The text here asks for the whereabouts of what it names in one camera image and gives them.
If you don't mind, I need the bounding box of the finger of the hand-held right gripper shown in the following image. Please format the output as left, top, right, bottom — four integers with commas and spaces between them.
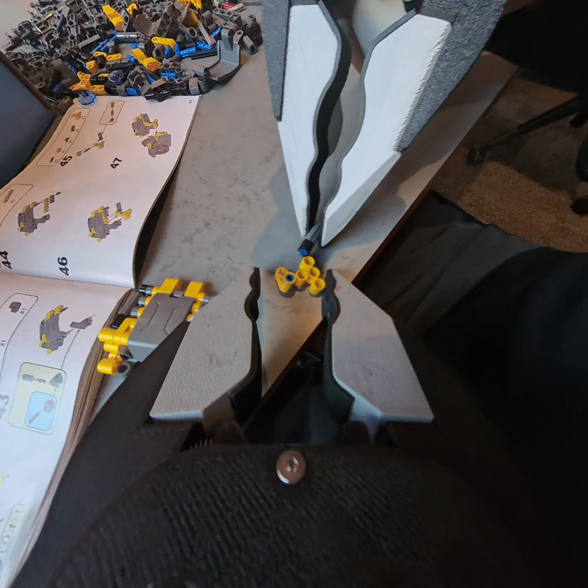
319, 14, 453, 249
277, 4, 344, 237

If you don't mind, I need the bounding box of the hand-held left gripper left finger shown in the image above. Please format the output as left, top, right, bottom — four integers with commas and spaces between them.
149, 266, 263, 422

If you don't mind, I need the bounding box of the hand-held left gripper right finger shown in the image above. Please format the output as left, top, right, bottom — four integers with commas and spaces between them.
321, 269, 435, 435

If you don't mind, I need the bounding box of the yellow grey brick assembly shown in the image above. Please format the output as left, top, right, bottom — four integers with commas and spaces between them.
97, 278, 212, 375

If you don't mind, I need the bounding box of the yellow three-hole connector brick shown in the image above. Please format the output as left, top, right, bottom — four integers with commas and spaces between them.
294, 256, 327, 296

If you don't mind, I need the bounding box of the black grey pin connector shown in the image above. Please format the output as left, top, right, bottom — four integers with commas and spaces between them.
298, 225, 322, 256

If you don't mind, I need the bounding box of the grey desk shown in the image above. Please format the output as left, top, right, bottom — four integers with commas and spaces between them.
83, 9, 517, 414

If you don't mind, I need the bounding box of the black office chair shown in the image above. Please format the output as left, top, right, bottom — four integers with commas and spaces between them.
466, 0, 588, 217

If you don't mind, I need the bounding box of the person's body in black clothing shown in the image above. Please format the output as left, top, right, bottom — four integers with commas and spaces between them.
358, 193, 588, 588

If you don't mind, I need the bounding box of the pile of loose brick pieces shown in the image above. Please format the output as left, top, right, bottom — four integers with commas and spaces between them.
0, 0, 265, 104

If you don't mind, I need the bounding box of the open instruction booklet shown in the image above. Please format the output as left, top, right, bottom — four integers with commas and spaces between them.
0, 94, 203, 575

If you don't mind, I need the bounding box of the blue cardboard box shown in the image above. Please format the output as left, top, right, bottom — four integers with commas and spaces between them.
0, 55, 57, 189

